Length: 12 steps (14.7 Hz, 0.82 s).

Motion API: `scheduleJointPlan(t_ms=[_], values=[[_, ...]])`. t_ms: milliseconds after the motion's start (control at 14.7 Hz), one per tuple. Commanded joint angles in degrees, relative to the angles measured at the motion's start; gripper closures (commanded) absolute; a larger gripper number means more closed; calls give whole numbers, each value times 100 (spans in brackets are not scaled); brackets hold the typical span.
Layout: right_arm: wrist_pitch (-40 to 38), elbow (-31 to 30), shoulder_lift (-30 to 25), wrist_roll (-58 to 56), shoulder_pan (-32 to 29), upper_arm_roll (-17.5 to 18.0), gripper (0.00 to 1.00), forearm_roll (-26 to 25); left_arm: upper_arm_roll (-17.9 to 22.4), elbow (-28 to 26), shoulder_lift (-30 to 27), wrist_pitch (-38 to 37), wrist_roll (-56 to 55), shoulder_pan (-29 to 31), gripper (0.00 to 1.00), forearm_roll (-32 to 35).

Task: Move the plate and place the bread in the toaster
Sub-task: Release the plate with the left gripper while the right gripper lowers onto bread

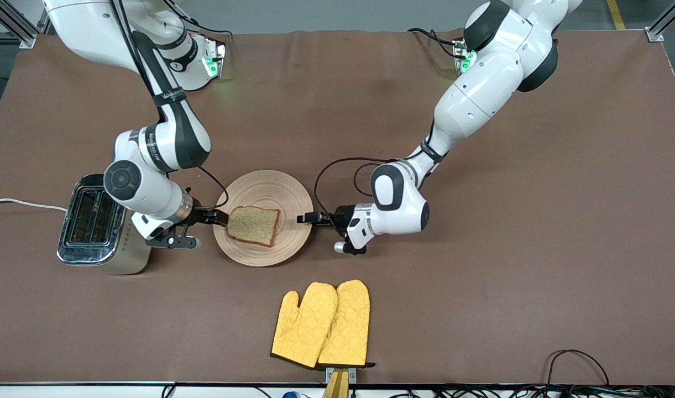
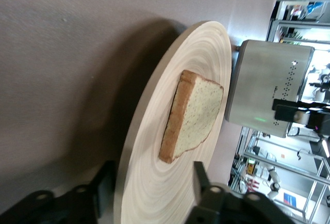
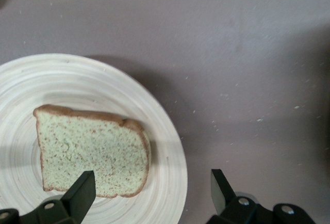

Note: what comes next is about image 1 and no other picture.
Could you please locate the brown table cover sheet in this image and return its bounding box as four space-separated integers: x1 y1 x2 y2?
0 28 675 386

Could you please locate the black cable at base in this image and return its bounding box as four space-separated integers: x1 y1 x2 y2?
408 28 459 59
160 0 234 37

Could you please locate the black looped cable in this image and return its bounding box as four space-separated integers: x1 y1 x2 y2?
546 349 610 387

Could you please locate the chrome two-slot toaster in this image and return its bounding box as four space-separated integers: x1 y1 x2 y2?
56 174 153 275

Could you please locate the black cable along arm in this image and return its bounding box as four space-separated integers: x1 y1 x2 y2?
109 0 230 211
314 119 446 222

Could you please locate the yellow quilted oven mitt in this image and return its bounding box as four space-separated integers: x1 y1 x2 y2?
271 282 339 370
317 279 376 369

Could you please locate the black cable at left base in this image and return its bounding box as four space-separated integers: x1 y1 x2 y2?
408 28 459 59

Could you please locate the round wooden plate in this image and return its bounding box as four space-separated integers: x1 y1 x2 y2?
213 170 315 268

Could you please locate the black cable along right arm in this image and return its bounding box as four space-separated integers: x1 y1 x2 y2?
109 0 230 211

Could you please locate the aluminium frame profile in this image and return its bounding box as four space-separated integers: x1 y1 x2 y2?
0 0 38 49
645 0 675 43

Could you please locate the black cable at right base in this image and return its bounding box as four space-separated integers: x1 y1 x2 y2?
160 0 234 37

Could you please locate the brown bread slice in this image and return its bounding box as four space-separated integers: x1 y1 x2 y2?
227 206 281 248

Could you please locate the white toaster power cable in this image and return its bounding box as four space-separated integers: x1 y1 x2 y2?
0 198 67 212

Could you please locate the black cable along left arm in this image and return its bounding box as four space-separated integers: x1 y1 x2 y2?
314 119 446 222

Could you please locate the black cable bundle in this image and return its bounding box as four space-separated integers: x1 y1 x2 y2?
393 384 675 398

